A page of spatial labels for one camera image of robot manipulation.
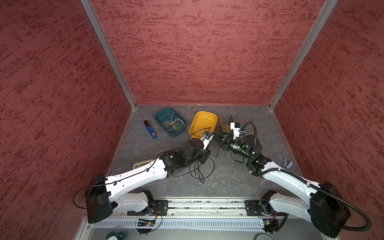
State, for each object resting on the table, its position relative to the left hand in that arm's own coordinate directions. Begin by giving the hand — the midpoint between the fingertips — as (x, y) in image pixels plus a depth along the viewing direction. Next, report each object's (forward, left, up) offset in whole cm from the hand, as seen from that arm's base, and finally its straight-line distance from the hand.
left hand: (207, 148), depth 74 cm
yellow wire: (+29, +20, -18) cm, 39 cm away
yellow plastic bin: (+31, +1, -17) cm, 36 cm away
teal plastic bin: (+39, +32, -18) cm, 53 cm away
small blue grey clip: (-1, -51, -18) cm, 54 cm away
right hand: (+3, -2, +5) cm, 6 cm away
